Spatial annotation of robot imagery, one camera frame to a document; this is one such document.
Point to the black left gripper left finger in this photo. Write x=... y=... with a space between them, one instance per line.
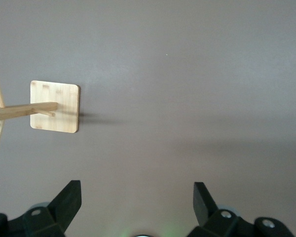
x=64 y=205

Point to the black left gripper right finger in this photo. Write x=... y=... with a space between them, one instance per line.
x=204 y=209

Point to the wooden mug tree stand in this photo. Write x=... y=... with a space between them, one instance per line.
x=55 y=121

